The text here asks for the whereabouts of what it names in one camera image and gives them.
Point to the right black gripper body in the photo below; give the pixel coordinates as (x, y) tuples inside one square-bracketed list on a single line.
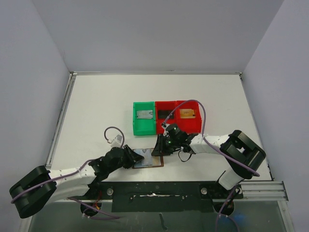
[(161, 145)]

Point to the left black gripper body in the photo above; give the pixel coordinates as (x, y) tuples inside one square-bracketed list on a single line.
[(115, 167)]

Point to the white diamond VIP card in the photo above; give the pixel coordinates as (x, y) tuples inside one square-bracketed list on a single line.
[(147, 158)]

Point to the brown leather card holder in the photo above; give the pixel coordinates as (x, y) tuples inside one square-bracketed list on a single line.
[(158, 162)]

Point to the green plastic bin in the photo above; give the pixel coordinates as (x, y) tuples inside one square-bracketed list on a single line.
[(144, 127)]

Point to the silver credit card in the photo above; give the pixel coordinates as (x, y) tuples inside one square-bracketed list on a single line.
[(144, 114)]

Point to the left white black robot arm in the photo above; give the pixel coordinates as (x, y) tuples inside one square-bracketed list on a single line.
[(42, 186)]

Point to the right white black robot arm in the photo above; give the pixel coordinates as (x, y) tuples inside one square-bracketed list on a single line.
[(243, 154)]

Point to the black credit card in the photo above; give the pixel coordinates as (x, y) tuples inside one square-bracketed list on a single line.
[(163, 114)]

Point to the gold credit card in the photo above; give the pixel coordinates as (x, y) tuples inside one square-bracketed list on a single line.
[(187, 113)]

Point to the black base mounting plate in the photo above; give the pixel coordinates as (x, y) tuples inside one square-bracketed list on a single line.
[(162, 196)]

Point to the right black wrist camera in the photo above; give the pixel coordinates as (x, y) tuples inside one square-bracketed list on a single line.
[(172, 130)]

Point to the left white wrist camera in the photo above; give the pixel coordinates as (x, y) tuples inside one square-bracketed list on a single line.
[(117, 141)]

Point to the aluminium frame rail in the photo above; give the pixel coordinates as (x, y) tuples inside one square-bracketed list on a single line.
[(253, 191)]

